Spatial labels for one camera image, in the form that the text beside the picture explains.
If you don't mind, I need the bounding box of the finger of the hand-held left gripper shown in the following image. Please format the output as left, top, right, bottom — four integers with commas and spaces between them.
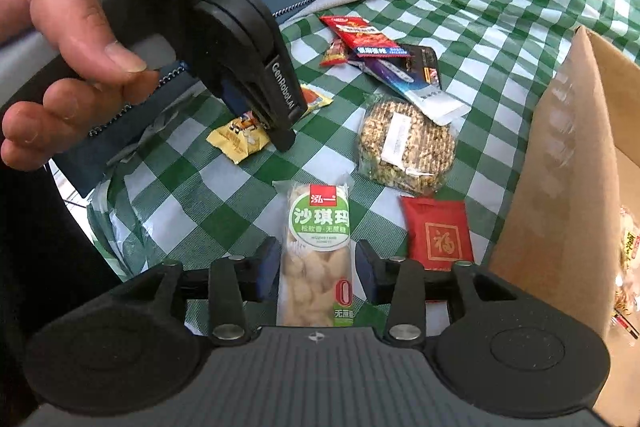
194, 0, 309, 152
222, 76, 273, 134

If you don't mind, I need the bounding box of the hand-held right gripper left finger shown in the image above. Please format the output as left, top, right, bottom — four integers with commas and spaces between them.
145, 239, 283, 343

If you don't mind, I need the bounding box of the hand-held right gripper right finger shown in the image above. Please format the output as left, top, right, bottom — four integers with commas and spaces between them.
355, 239, 501, 343

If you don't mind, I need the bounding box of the long green label cake packet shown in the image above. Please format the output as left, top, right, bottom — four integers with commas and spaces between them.
272, 174, 359, 329

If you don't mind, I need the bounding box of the small yellow packet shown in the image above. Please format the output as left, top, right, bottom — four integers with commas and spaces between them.
206, 112, 274, 166

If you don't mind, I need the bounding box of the red-ended clear candy packet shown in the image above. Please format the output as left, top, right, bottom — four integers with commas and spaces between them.
320, 38, 351, 68

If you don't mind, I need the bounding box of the purple packet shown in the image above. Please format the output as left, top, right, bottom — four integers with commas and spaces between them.
348, 56, 472, 126

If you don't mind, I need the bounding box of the brown cardboard box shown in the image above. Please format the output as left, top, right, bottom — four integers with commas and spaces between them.
487, 26, 640, 427

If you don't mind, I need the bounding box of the person's left hand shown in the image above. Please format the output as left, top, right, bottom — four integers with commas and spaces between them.
0, 0, 159, 172

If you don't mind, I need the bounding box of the red square packet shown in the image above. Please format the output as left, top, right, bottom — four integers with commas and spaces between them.
400, 196, 475, 305

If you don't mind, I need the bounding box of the small orange packet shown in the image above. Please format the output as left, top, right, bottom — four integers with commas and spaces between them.
299, 83, 335, 118

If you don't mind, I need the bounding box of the red packet with blue label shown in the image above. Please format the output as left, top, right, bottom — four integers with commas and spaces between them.
319, 14, 412, 58

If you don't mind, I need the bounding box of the round grain cake packet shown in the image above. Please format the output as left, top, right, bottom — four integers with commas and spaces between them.
356, 94, 459, 198

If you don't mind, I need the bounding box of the black packet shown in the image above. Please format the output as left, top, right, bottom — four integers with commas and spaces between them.
400, 44, 444, 90

